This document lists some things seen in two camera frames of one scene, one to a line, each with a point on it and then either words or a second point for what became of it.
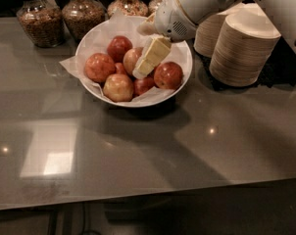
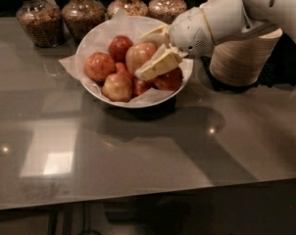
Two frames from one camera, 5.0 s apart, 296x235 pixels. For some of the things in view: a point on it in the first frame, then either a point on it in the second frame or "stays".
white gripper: [170, 20] to [188, 32]
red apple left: [98, 67] stays
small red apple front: [141, 85] stays
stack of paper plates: [245, 43] stays
